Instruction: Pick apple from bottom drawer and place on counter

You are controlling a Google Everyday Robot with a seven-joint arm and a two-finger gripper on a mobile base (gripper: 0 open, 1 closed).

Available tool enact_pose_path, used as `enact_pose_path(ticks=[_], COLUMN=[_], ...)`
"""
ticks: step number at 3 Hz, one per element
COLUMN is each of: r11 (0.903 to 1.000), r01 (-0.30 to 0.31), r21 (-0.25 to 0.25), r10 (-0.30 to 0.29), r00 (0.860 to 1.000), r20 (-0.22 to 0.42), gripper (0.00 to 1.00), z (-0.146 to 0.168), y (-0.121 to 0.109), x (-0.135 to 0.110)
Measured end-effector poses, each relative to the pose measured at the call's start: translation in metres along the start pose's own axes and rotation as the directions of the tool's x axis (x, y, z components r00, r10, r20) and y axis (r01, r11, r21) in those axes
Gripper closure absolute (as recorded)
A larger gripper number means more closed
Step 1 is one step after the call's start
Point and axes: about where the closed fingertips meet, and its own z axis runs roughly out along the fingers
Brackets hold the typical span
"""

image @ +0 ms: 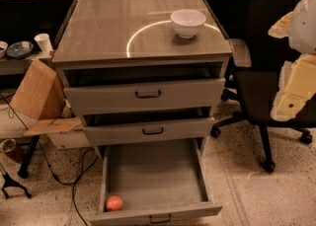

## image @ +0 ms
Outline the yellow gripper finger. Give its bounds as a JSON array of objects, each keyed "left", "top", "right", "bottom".
[{"left": 271, "top": 54, "right": 316, "bottom": 121}]

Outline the white ceramic bowl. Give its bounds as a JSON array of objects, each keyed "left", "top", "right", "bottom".
[{"left": 171, "top": 9, "right": 206, "bottom": 38}]

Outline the black office chair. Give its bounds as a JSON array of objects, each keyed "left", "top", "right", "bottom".
[{"left": 210, "top": 0, "right": 316, "bottom": 172}]

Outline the grey middle drawer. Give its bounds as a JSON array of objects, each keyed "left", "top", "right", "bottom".
[{"left": 84, "top": 117, "right": 214, "bottom": 146}]

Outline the grey drawer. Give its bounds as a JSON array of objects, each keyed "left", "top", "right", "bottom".
[
  {"left": 84, "top": 117, "right": 214, "bottom": 146},
  {"left": 90, "top": 139, "right": 221, "bottom": 226},
  {"left": 64, "top": 78, "right": 224, "bottom": 115}
]

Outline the white bowl at left edge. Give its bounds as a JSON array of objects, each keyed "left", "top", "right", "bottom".
[{"left": 0, "top": 40, "right": 8, "bottom": 59}]

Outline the dark blue plate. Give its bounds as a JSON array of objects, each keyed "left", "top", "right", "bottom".
[{"left": 6, "top": 40, "right": 34, "bottom": 60}]

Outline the black stand foot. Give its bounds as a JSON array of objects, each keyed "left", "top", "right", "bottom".
[{"left": 0, "top": 164, "right": 32, "bottom": 198}]

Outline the grey bottom drawer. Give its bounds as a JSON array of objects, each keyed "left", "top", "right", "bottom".
[{"left": 90, "top": 139, "right": 221, "bottom": 226}]

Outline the black table leg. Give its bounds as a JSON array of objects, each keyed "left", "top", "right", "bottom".
[{"left": 18, "top": 135, "right": 40, "bottom": 179}]

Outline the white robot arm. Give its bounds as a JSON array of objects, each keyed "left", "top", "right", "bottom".
[{"left": 268, "top": 0, "right": 316, "bottom": 121}]

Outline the grey top drawer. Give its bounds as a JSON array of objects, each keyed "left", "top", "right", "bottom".
[{"left": 64, "top": 78, "right": 224, "bottom": 115}]

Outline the brown cardboard box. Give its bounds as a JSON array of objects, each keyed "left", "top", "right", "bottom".
[{"left": 10, "top": 60, "right": 81, "bottom": 136}]

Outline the brown round container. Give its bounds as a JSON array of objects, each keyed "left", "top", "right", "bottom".
[{"left": 0, "top": 139, "right": 25, "bottom": 163}]

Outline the black floor cable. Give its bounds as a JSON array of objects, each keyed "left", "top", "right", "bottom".
[{"left": 0, "top": 92, "right": 99, "bottom": 226}]

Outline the red apple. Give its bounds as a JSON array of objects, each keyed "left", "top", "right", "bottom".
[{"left": 106, "top": 195, "right": 123, "bottom": 211}]

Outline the grey drawer cabinet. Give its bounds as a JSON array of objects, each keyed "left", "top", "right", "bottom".
[{"left": 51, "top": 0, "right": 234, "bottom": 149}]

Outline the white paper cup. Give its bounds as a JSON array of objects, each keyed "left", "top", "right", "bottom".
[{"left": 34, "top": 34, "right": 53, "bottom": 53}]

